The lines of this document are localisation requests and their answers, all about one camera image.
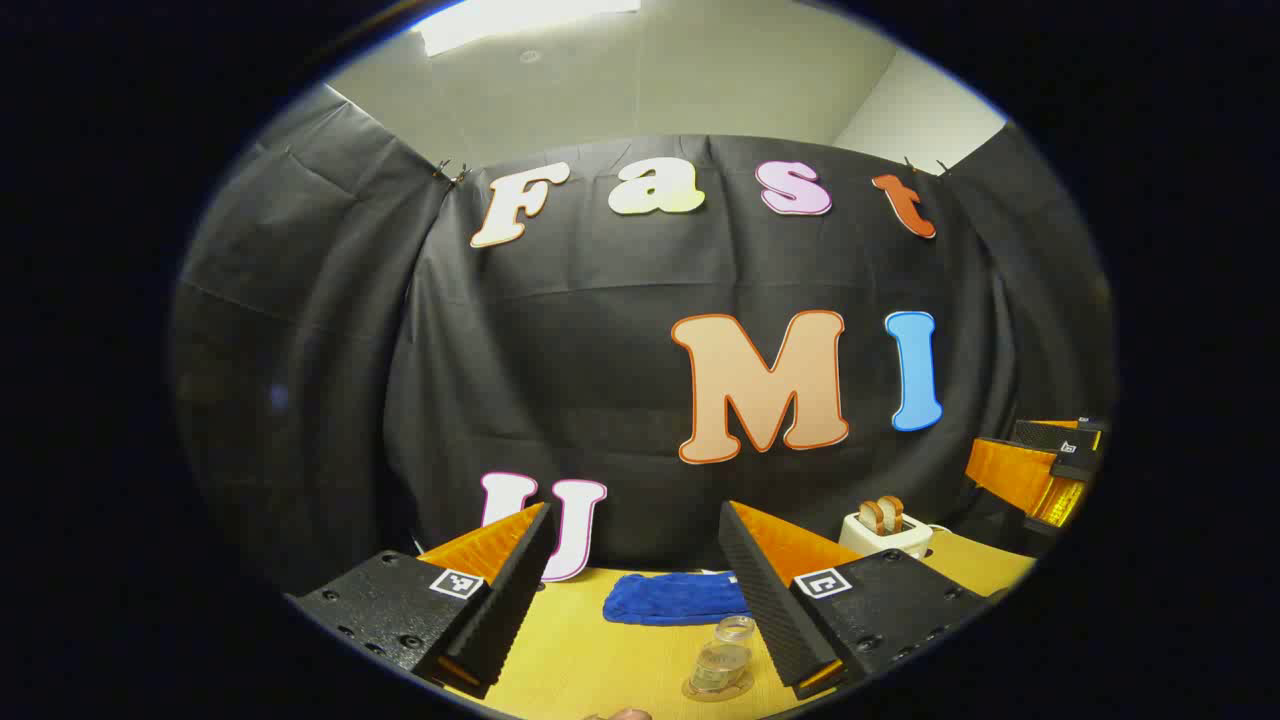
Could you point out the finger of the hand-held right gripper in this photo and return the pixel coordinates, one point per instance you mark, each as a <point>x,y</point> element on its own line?
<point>1050,437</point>
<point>1010,475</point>

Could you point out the ceiling light panel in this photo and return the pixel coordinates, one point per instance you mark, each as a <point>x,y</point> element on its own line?
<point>520,20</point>

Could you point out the clear plastic water bottle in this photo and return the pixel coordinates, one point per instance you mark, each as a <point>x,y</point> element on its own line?
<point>722,660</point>

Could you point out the round wooden coaster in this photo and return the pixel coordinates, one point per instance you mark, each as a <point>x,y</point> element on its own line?
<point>715,694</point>

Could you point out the small metal clip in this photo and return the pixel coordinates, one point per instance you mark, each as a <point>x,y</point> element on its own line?
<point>450,174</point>

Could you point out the folded blue towel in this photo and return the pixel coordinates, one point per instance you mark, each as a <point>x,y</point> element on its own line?
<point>670,598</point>

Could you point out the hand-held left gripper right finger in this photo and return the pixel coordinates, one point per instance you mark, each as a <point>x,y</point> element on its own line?
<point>770,610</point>

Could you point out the white toaster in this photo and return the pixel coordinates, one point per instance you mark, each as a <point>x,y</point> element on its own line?
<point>885,542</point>

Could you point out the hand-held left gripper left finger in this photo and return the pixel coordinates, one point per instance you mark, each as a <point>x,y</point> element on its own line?
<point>505,610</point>

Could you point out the black backdrop cloth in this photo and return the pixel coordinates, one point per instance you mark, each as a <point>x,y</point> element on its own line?
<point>560,380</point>

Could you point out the toasted bread slice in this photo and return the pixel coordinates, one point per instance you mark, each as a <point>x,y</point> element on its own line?
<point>892,512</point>
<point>871,517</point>

